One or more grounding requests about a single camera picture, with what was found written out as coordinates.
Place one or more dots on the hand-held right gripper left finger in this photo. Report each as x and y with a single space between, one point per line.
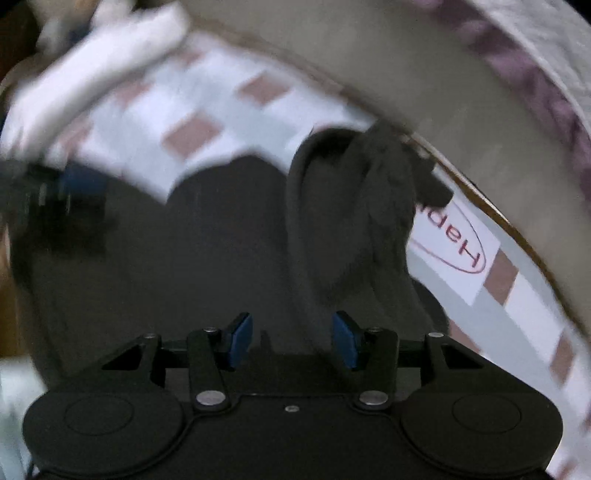
242 339

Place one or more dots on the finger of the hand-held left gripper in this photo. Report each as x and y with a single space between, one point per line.
83 187

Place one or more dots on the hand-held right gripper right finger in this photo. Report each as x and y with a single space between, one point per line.
347 339

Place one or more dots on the dark grey knit sweater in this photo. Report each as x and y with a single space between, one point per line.
207 254

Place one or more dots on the white cloth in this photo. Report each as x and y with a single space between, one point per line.
97 60

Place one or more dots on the checkered bed sheet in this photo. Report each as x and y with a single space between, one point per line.
221 124

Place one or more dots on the white quilt with purple trim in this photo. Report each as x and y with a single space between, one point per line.
545 55

